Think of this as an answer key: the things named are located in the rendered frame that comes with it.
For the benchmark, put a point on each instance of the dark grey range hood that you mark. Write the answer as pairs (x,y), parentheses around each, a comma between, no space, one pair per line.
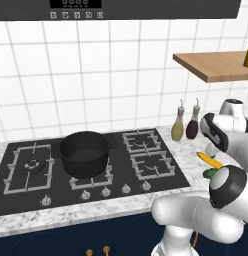
(146,8)

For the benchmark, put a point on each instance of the silver hob knob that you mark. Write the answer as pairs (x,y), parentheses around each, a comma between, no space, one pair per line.
(106,191)
(146,185)
(126,189)
(85,194)
(46,200)

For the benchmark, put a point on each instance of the yellow oil bottle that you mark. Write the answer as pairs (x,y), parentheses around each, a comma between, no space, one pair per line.
(177,130)

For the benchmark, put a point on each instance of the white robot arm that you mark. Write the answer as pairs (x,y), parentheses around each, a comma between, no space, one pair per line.
(196,213)

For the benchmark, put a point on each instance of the wooden wall shelf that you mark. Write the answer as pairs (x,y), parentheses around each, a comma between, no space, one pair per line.
(216,65)

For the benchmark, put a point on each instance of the navy cupboard door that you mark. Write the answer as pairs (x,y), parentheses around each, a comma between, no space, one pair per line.
(46,243)
(129,236)

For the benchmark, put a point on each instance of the yellow corn cob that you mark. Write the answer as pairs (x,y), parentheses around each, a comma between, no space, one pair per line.
(209,160)

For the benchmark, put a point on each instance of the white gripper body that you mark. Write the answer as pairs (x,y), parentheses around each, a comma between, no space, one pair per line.
(210,150)

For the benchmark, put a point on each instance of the dark vinegar bottle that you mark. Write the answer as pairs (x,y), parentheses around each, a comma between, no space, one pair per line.
(192,129)

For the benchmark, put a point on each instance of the black gas hob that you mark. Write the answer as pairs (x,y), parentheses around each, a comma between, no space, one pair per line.
(129,173)

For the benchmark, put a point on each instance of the black cooking pot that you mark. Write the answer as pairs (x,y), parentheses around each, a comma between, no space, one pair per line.
(84,153)

